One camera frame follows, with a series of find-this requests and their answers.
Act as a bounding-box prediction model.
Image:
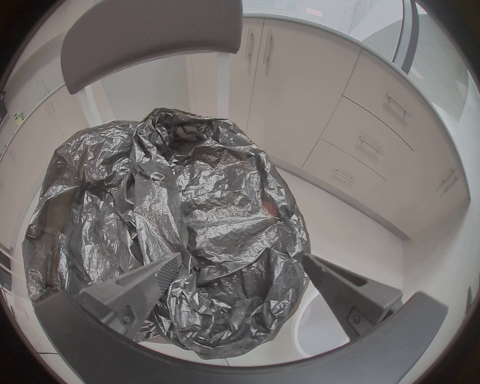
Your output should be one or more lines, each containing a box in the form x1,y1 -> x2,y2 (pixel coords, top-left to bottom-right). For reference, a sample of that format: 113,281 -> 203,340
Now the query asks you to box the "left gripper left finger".
77,252 -> 182,342

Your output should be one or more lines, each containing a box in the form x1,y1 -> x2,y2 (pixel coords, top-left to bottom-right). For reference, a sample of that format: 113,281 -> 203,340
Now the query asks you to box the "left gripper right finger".
302,253 -> 405,338

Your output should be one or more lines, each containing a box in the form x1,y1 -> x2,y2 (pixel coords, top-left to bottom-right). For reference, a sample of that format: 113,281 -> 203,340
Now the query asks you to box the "black plastic bag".
22,107 -> 312,361

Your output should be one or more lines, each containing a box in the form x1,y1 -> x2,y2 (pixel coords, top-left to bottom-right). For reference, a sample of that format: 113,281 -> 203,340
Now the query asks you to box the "white trash bin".
292,290 -> 351,359

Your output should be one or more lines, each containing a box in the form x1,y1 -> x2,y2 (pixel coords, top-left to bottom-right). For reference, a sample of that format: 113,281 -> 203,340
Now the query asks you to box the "beige cabinet with drawers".
187,15 -> 472,241

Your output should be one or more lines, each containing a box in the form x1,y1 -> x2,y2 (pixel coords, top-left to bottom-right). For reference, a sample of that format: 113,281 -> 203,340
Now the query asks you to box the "grey chair with white legs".
60,0 -> 244,126

